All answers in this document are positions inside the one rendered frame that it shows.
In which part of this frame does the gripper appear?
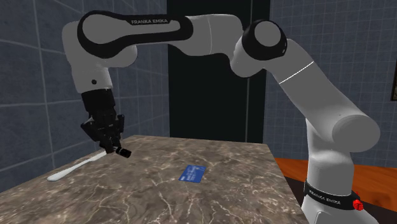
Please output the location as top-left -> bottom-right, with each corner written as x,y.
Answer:
80,88 -> 125,155

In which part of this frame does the white utensil with black tip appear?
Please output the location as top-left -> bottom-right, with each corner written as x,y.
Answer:
46,146 -> 132,183

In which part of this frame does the blue card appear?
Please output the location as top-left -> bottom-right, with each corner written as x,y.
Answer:
178,164 -> 207,184

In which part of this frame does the dark door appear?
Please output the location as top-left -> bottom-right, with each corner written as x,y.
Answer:
166,0 -> 271,144

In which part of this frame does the orange wooden table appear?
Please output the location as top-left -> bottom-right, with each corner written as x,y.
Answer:
274,157 -> 397,213

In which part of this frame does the dark wall picture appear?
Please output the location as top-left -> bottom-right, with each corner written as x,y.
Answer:
390,58 -> 397,102

